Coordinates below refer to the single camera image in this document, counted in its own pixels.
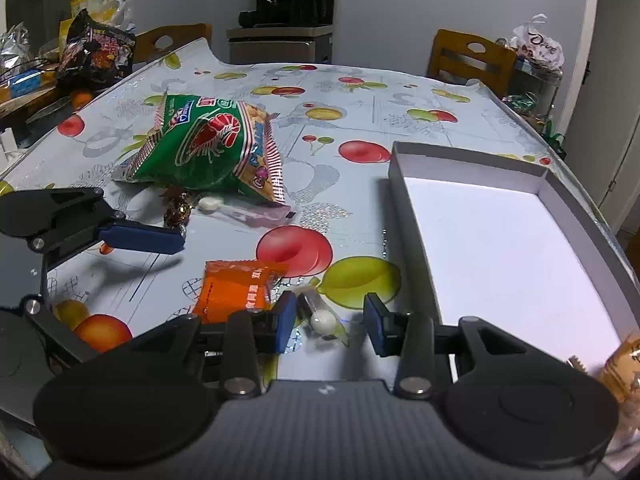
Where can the fruit printed tablecloth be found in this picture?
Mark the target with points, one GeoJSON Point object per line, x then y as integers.
{"type": "Point", "coordinates": [360, 110]}

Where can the white candy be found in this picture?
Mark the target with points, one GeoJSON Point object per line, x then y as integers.
{"type": "Point", "coordinates": [320, 321]}
{"type": "Point", "coordinates": [211, 203]}

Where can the silver foil bag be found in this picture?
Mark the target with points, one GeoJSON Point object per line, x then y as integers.
{"type": "Point", "coordinates": [15, 45]}

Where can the white door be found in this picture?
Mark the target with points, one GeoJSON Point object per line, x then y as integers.
{"type": "Point", "coordinates": [625, 110]}

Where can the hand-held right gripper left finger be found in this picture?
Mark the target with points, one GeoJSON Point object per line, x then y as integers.
{"type": "Point", "coordinates": [284, 321]}

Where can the green snack bag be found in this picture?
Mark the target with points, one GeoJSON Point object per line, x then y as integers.
{"type": "Point", "coordinates": [210, 145]}

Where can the wooden chair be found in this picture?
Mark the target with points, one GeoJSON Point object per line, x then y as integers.
{"type": "Point", "coordinates": [191, 35]}
{"type": "Point", "coordinates": [450, 62]}

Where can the brown foil candy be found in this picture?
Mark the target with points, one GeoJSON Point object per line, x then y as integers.
{"type": "Point", "coordinates": [177, 210]}

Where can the clear plastic bag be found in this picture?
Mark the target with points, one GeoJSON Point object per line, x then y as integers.
{"type": "Point", "coordinates": [121, 12]}

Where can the blue packet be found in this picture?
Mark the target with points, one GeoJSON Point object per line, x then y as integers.
{"type": "Point", "coordinates": [25, 83]}

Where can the black noodle packet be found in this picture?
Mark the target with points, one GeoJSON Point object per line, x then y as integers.
{"type": "Point", "coordinates": [100, 55]}

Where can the white plastic bag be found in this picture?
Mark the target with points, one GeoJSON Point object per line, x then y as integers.
{"type": "Point", "coordinates": [540, 45]}

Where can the orange snack packet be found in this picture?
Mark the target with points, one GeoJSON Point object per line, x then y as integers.
{"type": "Point", "coordinates": [230, 290]}

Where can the glass shelf rack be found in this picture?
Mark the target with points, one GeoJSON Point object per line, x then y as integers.
{"type": "Point", "coordinates": [535, 85]}

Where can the white cardboard box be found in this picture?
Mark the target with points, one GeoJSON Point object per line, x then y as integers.
{"type": "Point", "coordinates": [500, 240]}

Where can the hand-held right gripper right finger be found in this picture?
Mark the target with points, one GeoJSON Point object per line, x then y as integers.
{"type": "Point", "coordinates": [375, 325]}

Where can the yellow snack packet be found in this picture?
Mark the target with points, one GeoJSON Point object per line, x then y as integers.
{"type": "Point", "coordinates": [623, 366]}

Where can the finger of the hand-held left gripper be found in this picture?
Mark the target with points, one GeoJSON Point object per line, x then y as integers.
{"type": "Point", "coordinates": [60, 332]}
{"type": "Point", "coordinates": [142, 238]}

